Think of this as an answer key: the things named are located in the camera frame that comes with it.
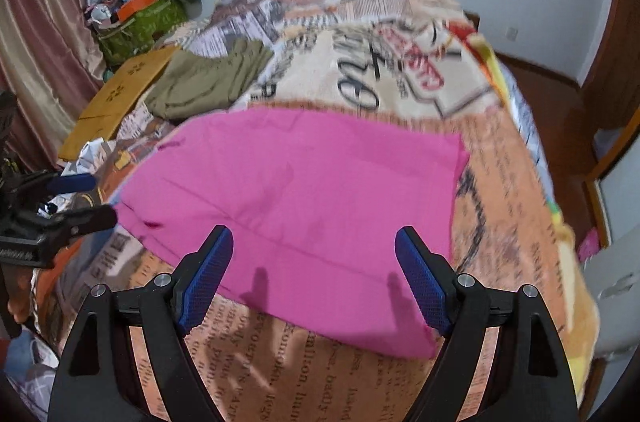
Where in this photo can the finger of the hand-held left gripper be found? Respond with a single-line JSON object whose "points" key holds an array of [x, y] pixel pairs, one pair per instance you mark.
{"points": [[75, 182], [85, 219]]}

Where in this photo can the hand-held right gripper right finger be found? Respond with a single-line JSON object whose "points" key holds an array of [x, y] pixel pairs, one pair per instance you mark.
{"points": [[425, 282]]}

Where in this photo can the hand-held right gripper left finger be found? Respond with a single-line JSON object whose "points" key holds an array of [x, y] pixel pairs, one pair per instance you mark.
{"points": [[207, 282]]}

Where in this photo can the pink pants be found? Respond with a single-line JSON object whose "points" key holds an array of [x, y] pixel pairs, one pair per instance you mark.
{"points": [[310, 202]]}

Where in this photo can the olive green pants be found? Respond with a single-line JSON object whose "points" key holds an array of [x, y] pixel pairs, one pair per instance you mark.
{"points": [[210, 77]]}

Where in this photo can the person's left hand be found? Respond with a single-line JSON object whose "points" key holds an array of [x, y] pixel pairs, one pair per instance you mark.
{"points": [[22, 299]]}

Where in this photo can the white crumpled plastic bag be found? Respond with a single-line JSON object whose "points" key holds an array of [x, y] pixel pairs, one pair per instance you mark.
{"points": [[92, 152]]}

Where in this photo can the printed blanket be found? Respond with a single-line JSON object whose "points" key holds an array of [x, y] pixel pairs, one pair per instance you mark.
{"points": [[500, 222]]}

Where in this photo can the wooden lap table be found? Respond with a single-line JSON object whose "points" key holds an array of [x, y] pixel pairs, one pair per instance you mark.
{"points": [[120, 92]]}

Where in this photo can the grey checked cloth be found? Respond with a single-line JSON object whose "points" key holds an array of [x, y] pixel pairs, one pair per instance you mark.
{"points": [[30, 367]]}

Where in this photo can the striped brown curtain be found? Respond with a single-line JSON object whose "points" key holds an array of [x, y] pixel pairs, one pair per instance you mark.
{"points": [[45, 27]]}

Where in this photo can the green patterned bag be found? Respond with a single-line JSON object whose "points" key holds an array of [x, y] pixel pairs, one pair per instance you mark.
{"points": [[140, 27]]}

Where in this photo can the pink cloth item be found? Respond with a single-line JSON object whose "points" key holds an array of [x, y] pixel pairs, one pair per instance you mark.
{"points": [[590, 244]]}

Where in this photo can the orange box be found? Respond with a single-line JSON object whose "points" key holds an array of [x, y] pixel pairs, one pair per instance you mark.
{"points": [[137, 4]]}

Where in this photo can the white rounded object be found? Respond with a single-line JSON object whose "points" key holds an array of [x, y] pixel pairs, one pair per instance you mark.
{"points": [[615, 292]]}

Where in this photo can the white patterned bed sheet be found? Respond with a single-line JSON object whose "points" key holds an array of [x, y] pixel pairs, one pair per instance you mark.
{"points": [[525, 117]]}

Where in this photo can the brown wooden door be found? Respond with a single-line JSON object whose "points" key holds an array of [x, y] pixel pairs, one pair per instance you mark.
{"points": [[620, 52]]}

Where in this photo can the white wall socket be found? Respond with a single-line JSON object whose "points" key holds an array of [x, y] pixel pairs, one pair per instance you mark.
{"points": [[511, 33]]}

